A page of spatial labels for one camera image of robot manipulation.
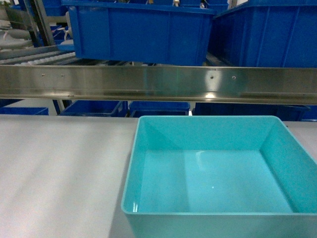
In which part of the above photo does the teal plastic bin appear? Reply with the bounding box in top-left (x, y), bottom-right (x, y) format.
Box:
top-left (121, 116), bottom-right (317, 238)

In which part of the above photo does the blue bin lower centre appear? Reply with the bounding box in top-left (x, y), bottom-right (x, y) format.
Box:
top-left (129, 101), bottom-right (190, 118)

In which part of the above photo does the blue bin lower left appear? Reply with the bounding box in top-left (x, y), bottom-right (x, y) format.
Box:
top-left (60, 100), bottom-right (128, 117)

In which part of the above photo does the large blue bin centre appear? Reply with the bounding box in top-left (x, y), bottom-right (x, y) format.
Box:
top-left (62, 0), bottom-right (215, 66)

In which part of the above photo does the large blue bin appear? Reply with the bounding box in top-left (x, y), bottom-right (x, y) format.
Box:
top-left (62, 0), bottom-right (215, 66)
top-left (208, 0), bottom-right (317, 68)

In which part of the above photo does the roller conveyor track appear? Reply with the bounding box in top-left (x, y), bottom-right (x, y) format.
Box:
top-left (0, 46), bottom-right (75, 65)

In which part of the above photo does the large blue bin right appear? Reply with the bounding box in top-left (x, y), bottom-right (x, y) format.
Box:
top-left (208, 0), bottom-right (317, 68)

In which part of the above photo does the blue bin lower right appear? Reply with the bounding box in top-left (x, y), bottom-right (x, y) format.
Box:
top-left (192, 103), bottom-right (310, 121)

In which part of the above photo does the stainless steel shelf rail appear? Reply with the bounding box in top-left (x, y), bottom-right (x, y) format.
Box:
top-left (0, 65), bottom-right (317, 105)

